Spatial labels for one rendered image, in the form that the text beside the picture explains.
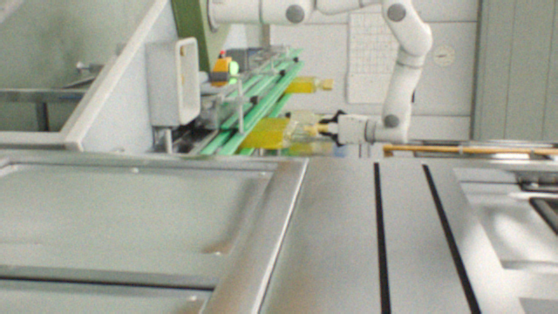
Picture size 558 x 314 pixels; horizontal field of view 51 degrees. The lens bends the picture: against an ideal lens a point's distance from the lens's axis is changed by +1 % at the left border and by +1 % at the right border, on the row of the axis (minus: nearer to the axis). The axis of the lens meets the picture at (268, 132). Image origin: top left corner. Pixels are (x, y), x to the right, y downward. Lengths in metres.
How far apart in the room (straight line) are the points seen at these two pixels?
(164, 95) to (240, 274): 1.09
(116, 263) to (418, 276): 0.26
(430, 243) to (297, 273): 0.14
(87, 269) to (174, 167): 0.33
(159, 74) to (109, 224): 0.93
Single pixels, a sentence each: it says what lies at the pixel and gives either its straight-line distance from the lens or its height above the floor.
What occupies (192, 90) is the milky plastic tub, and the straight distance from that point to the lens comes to 1.69.
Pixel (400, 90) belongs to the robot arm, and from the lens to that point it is 1.80.
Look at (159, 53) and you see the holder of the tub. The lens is 1.54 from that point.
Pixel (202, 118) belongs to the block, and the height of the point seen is 0.84.
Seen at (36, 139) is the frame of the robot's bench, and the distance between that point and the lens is 1.34.
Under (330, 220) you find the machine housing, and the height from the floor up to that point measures 1.28.
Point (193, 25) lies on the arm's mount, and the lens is 1.77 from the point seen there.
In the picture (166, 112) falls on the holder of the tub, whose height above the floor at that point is 0.80.
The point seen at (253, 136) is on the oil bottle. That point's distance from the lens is 1.83.
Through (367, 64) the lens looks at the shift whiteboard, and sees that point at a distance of 7.65.
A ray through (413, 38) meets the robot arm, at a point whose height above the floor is 1.45.
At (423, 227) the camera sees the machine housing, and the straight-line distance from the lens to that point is 0.60.
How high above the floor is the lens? 1.31
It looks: 9 degrees down
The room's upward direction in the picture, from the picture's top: 91 degrees clockwise
